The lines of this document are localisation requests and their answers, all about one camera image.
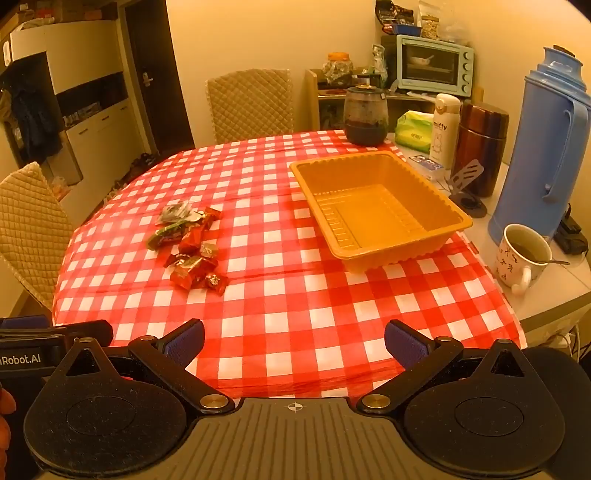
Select brown metal thermos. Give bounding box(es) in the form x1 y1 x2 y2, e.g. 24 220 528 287
451 102 510 198

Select dark hanging jackets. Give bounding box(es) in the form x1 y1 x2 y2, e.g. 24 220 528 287
0 60 64 163

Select white cabinet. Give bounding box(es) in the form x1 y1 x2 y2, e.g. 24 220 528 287
0 19 153 195

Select white patterned mug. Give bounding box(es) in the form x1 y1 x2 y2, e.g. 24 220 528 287
494 224 553 295

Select black power adaptor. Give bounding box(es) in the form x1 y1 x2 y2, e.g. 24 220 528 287
554 215 590 254

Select wooden shelf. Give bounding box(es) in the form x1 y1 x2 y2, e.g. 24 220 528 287
305 69 485 133

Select white thermos bottle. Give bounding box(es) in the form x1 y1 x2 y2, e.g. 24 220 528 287
429 93 461 168

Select jar with orange lid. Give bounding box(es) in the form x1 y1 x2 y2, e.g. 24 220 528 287
322 52 354 85

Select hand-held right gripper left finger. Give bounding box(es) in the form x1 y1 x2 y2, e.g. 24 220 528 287
44 318 236 415

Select green yellow candy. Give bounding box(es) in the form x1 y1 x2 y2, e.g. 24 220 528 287
147 223 186 251

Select green tissue pack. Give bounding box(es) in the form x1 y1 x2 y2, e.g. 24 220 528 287
396 111 437 155

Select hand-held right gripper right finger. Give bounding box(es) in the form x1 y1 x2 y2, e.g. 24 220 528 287
356 320 551 414

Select blue thermos flask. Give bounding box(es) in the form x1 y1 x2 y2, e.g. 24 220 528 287
489 45 591 250

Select dark snack bag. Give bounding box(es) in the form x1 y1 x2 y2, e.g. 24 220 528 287
375 0 416 34

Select black phone stand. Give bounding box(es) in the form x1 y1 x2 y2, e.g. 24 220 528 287
444 159 488 217

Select blue white small box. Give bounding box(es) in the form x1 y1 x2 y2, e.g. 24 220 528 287
406 154 451 182

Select pile of red candies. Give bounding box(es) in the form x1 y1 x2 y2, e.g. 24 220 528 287
164 207 230 295

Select person's left hand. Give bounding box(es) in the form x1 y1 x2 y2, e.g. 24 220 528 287
0 388 18 464

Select clear bag of nuts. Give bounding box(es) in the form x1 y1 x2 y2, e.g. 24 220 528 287
418 0 445 40

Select red white checked tablecloth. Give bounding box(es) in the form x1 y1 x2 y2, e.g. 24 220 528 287
53 129 528 400

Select light blue toaster oven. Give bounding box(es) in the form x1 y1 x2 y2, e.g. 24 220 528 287
396 34 475 97

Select yellow plastic tray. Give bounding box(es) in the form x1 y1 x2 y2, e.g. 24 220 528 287
289 151 474 274

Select dark wooden door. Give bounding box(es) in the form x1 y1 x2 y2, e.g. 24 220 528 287
117 0 195 158

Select row of shoes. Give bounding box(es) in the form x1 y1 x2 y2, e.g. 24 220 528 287
104 152 161 195

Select white cable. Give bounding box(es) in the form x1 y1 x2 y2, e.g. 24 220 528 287
538 325 583 352

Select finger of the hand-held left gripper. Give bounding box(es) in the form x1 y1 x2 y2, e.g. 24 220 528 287
0 315 52 330
48 320 114 348

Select clear mixed snack packet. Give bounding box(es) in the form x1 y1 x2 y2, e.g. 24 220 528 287
160 202 194 225

